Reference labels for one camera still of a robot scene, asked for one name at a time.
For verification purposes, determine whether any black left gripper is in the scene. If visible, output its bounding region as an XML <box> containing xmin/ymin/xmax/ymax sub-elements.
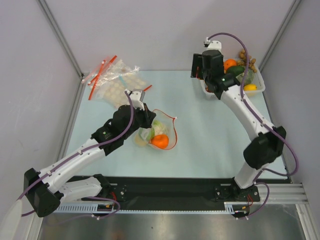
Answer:
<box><xmin>121</xmin><ymin>102</ymin><xmax>156</xmax><ymax>140</ymax></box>

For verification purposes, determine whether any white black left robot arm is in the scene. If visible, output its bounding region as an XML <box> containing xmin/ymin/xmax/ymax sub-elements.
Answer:
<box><xmin>23</xmin><ymin>105</ymin><xmax>156</xmax><ymax>218</ymax></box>

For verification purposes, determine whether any white cable duct right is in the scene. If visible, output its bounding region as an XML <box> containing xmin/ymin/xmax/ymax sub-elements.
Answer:
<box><xmin>224</xmin><ymin>202</ymin><xmax>251</xmax><ymax>215</ymax></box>

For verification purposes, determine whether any white cauliflower with leaves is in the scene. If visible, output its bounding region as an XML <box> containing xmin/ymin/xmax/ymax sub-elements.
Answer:
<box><xmin>152</xmin><ymin>120</ymin><xmax>168</xmax><ymax>137</ymax></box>

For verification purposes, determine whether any clear zip top bag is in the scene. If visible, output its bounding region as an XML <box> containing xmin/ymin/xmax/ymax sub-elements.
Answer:
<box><xmin>134</xmin><ymin>109</ymin><xmax>178</xmax><ymax>151</ymax></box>

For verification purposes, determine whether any white plastic fruit basket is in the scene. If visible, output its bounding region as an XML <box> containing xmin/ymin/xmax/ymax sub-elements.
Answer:
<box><xmin>195</xmin><ymin>58</ymin><xmax>266</xmax><ymax>100</ymax></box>

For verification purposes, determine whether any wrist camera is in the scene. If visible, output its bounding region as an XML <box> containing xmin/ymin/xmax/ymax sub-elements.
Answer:
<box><xmin>124</xmin><ymin>89</ymin><xmax>146</xmax><ymax>111</ymax></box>
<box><xmin>203</xmin><ymin>37</ymin><xmax>222</xmax><ymax>52</ymax></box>

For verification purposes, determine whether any brown longan bunch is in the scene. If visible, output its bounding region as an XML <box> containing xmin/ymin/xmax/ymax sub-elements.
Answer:
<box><xmin>236</xmin><ymin>48</ymin><xmax>258</xmax><ymax>73</ymax></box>

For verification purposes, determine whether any white cable duct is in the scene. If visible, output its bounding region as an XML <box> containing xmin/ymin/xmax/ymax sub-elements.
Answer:
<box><xmin>224</xmin><ymin>202</ymin><xmax>251</xmax><ymax>215</ymax></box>
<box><xmin>54</xmin><ymin>202</ymin><xmax>118</xmax><ymax>214</ymax></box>

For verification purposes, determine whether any aluminium frame post right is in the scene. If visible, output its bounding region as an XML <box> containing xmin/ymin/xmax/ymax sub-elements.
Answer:
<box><xmin>258</xmin><ymin>0</ymin><xmax>303</xmax><ymax>72</ymax></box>

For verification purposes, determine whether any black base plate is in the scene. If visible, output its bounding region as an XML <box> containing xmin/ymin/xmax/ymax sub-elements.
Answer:
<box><xmin>59</xmin><ymin>175</ymin><xmax>261</xmax><ymax>211</ymax></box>

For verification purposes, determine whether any dark green avocado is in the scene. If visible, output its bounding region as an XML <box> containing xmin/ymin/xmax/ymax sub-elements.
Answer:
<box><xmin>226</xmin><ymin>65</ymin><xmax>245</xmax><ymax>77</ymax></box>

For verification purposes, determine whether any orange tangerine back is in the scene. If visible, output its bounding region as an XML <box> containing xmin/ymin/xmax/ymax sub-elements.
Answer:
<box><xmin>223</xmin><ymin>58</ymin><xmax>237</xmax><ymax>72</ymax></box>

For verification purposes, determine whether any yellow pear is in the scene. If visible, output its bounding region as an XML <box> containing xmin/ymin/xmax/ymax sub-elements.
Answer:
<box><xmin>134</xmin><ymin>135</ymin><xmax>148</xmax><ymax>147</ymax></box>

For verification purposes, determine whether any dark red fruit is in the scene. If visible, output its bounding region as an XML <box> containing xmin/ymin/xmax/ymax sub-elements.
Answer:
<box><xmin>205</xmin><ymin>86</ymin><xmax>212</xmax><ymax>93</ymax></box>

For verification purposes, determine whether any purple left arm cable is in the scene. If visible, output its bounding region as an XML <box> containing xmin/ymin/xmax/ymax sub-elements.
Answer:
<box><xmin>16</xmin><ymin>90</ymin><xmax>136</xmax><ymax>221</ymax></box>

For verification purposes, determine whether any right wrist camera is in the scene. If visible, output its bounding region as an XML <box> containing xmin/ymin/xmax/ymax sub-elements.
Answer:
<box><xmin>203</xmin><ymin>37</ymin><xmax>222</xmax><ymax>52</ymax></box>

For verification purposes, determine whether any aluminium frame post left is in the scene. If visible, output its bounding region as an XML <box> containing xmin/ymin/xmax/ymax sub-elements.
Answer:
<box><xmin>36</xmin><ymin>0</ymin><xmax>84</xmax><ymax>79</ymax></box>

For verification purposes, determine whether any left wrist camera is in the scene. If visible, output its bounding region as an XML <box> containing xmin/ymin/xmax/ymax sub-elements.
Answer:
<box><xmin>124</xmin><ymin>89</ymin><xmax>146</xmax><ymax>111</ymax></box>

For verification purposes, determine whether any white cable duct left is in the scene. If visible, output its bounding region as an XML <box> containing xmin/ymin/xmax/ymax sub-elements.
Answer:
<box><xmin>54</xmin><ymin>202</ymin><xmax>118</xmax><ymax>214</ymax></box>

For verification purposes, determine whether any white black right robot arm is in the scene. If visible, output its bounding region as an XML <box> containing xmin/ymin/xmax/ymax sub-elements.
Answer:
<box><xmin>190</xmin><ymin>49</ymin><xmax>287</xmax><ymax>201</ymax></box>

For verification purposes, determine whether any light green guava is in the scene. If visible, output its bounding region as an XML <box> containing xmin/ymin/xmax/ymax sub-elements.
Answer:
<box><xmin>138</xmin><ymin>127</ymin><xmax>155</xmax><ymax>142</ymax></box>

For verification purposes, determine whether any aluminium frame post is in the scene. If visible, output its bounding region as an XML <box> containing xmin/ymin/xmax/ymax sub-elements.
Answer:
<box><xmin>258</xmin><ymin>0</ymin><xmax>303</xmax><ymax>72</ymax></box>
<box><xmin>36</xmin><ymin>0</ymin><xmax>84</xmax><ymax>79</ymax></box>

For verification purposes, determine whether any orange tangerine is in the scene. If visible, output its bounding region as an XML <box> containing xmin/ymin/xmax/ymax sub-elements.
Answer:
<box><xmin>223</xmin><ymin>58</ymin><xmax>237</xmax><ymax>72</ymax></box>
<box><xmin>150</xmin><ymin>134</ymin><xmax>169</xmax><ymax>149</ymax></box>

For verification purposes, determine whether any green netted melon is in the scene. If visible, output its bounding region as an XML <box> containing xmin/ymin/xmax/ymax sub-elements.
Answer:
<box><xmin>236</xmin><ymin>69</ymin><xmax>255</xmax><ymax>85</ymax></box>

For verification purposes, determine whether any yellow lemon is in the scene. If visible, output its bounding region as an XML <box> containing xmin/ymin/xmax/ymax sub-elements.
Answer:
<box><xmin>243</xmin><ymin>83</ymin><xmax>258</xmax><ymax>92</ymax></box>

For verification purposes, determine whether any pile of zip bags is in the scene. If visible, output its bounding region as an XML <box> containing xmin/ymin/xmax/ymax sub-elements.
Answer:
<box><xmin>81</xmin><ymin>55</ymin><xmax>152</xmax><ymax>108</ymax></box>

